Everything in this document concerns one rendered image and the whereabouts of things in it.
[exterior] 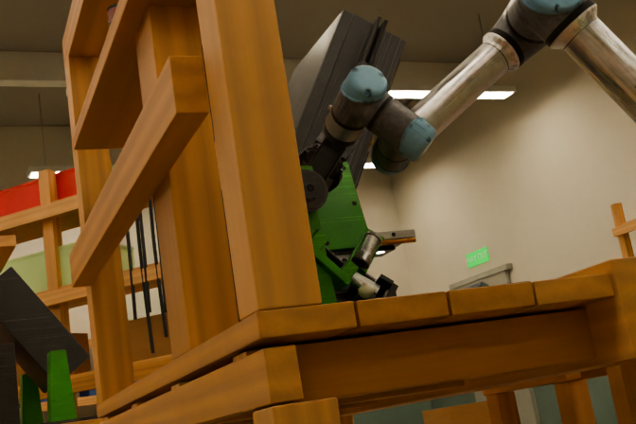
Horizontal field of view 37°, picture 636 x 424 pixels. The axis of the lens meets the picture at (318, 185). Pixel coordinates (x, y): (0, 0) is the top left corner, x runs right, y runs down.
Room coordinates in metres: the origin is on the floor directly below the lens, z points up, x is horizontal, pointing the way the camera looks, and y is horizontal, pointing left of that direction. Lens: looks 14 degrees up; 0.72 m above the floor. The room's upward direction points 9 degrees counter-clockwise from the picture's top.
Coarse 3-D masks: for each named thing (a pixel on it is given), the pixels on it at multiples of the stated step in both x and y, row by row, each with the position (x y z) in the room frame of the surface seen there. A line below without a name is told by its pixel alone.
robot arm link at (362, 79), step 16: (352, 80) 1.60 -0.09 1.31; (368, 80) 1.60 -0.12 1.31; (384, 80) 1.61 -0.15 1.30; (352, 96) 1.61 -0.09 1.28; (368, 96) 1.60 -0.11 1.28; (384, 96) 1.63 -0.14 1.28; (336, 112) 1.67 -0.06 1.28; (352, 112) 1.64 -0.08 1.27; (368, 112) 1.63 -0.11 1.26; (352, 128) 1.69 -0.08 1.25
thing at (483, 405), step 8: (440, 408) 8.63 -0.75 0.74; (448, 408) 8.55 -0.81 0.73; (456, 408) 8.60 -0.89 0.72; (464, 408) 8.64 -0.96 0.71; (472, 408) 8.69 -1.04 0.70; (480, 408) 8.74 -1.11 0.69; (424, 416) 8.85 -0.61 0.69; (432, 416) 8.75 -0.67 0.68; (440, 416) 8.64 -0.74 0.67; (448, 416) 8.55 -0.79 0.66; (456, 416) 8.59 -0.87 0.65; (464, 416) 8.63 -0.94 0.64; (472, 416) 8.68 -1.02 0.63; (480, 416) 8.73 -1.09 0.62; (488, 416) 8.78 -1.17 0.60
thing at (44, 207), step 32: (0, 192) 5.09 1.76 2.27; (32, 192) 5.01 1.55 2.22; (64, 192) 4.92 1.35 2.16; (0, 224) 4.96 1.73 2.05; (32, 224) 5.19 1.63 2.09; (64, 224) 5.31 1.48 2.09; (32, 256) 4.98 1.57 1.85; (64, 256) 4.90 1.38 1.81; (128, 256) 4.66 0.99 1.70; (160, 256) 4.58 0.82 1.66; (32, 288) 4.99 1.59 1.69; (64, 288) 4.82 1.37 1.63; (128, 288) 5.10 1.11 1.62; (160, 288) 4.60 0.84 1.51; (64, 320) 4.91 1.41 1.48; (160, 320) 4.73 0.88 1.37; (160, 352) 4.74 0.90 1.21
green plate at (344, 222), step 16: (336, 192) 1.96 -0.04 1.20; (352, 192) 1.97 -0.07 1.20; (320, 208) 1.93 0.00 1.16; (336, 208) 1.95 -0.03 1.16; (352, 208) 1.96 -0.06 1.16; (320, 224) 1.92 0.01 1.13; (336, 224) 1.93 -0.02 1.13; (352, 224) 1.95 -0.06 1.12; (336, 240) 1.92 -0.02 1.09; (352, 240) 1.93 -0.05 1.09
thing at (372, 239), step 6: (366, 234) 1.92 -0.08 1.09; (372, 234) 1.91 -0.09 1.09; (378, 234) 1.91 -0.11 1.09; (366, 240) 1.91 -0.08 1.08; (372, 240) 1.91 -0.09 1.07; (378, 240) 1.92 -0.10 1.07; (360, 246) 1.91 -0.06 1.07; (366, 246) 1.90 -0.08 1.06; (372, 246) 1.90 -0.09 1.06; (360, 252) 1.89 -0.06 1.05; (366, 252) 1.89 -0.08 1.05; (372, 252) 1.90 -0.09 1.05; (354, 258) 1.89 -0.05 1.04; (360, 258) 1.89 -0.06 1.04; (366, 258) 1.89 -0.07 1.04; (366, 264) 1.89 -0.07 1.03
